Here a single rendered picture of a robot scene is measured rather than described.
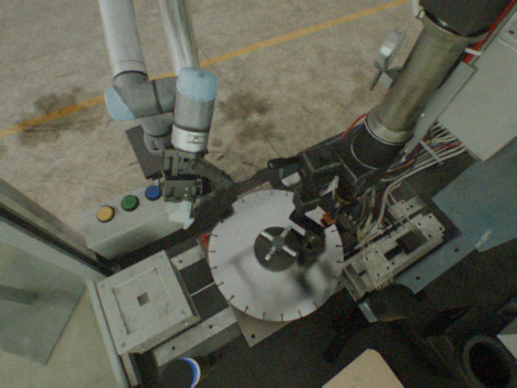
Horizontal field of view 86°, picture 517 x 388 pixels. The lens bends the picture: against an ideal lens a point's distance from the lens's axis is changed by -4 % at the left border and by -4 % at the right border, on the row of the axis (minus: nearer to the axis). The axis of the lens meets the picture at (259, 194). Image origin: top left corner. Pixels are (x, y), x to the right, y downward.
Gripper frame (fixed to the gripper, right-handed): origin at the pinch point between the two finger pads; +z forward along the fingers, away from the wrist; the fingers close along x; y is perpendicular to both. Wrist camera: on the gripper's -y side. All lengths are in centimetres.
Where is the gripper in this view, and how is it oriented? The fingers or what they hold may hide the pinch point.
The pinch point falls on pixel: (187, 223)
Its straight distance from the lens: 73.2
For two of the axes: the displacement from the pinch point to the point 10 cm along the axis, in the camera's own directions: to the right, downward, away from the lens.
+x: 4.5, 5.0, -7.4
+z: -2.3, 8.7, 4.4
